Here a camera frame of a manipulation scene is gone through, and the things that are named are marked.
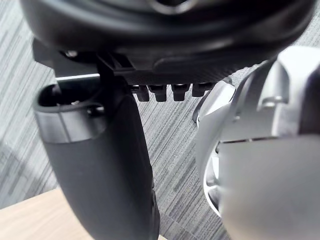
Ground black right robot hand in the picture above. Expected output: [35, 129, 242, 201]
[19, 0, 318, 240]

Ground light wooden cabinet top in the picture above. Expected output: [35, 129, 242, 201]
[0, 187, 173, 240]

